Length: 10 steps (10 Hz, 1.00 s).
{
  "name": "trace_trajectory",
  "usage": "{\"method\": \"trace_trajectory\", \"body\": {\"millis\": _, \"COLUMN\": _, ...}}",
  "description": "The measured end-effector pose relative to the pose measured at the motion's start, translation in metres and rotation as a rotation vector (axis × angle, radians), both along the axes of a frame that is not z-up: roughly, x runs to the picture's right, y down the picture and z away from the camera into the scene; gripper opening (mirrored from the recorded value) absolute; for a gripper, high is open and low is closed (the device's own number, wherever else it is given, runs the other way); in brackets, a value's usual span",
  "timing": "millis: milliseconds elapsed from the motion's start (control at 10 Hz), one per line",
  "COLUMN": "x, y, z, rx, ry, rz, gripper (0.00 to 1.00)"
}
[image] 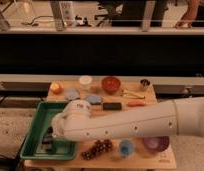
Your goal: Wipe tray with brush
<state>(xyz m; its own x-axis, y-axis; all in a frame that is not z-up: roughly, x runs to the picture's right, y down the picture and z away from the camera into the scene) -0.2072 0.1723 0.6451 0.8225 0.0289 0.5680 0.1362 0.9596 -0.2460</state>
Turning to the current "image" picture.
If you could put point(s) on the black rectangular block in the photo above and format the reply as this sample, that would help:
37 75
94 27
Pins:
112 106

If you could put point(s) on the red bowl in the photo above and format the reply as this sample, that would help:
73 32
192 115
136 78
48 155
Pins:
110 84

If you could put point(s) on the wooden board table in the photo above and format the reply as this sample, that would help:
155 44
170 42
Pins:
141 158

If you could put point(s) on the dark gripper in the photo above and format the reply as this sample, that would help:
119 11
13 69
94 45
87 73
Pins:
47 141

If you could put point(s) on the yellow banana toy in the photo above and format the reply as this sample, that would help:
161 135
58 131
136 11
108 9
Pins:
132 94

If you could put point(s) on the purple plastic bowl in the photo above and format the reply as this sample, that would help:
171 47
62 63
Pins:
156 144

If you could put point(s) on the green plastic tray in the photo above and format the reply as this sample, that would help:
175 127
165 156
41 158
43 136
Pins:
32 149

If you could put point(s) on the dark grape bunch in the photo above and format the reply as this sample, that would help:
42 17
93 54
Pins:
99 147

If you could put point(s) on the orange fruit toy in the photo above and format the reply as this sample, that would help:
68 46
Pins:
56 88

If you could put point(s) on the blue sponge piece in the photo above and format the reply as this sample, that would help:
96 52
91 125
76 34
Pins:
94 99

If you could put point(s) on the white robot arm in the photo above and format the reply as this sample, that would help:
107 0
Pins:
173 117

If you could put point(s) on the orange carrot toy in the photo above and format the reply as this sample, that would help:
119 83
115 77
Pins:
136 103

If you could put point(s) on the blue plastic cup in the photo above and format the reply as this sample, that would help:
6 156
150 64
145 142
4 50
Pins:
126 148

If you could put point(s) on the white cup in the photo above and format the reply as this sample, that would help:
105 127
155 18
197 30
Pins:
85 82

